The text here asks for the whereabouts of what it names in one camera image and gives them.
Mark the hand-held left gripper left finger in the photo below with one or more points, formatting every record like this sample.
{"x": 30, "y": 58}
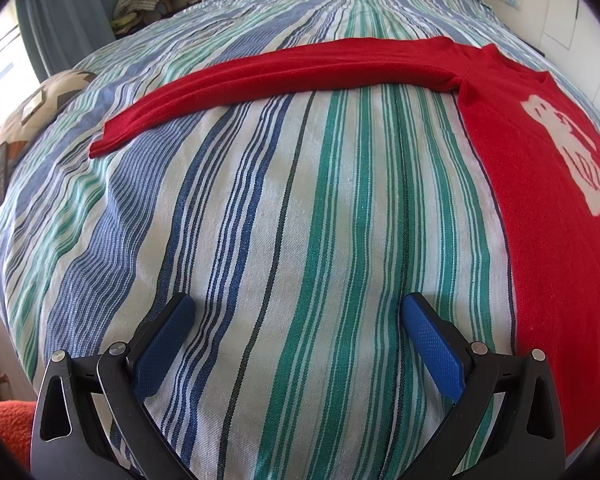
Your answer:
{"x": 162, "y": 350}

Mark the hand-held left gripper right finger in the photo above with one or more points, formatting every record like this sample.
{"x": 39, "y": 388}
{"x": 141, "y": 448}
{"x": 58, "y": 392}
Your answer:
{"x": 432, "y": 345}

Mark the red knit sweater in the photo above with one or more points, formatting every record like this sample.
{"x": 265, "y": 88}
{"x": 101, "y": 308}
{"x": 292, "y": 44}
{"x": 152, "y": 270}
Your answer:
{"x": 500, "y": 150}

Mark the orange fluffy cloth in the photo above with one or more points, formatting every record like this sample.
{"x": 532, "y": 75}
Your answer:
{"x": 5, "y": 435}

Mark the striped bedspread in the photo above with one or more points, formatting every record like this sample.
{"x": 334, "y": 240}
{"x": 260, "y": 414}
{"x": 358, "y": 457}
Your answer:
{"x": 280, "y": 210}

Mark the patterned cushion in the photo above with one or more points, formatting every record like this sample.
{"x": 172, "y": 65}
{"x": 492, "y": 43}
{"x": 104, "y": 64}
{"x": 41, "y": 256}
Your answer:
{"x": 45, "y": 105}

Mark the blue curtain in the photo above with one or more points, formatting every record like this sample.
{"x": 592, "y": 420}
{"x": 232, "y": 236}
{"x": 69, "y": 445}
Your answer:
{"x": 55, "y": 20}

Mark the white wardrobe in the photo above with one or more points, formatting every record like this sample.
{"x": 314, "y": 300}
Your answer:
{"x": 580, "y": 10}

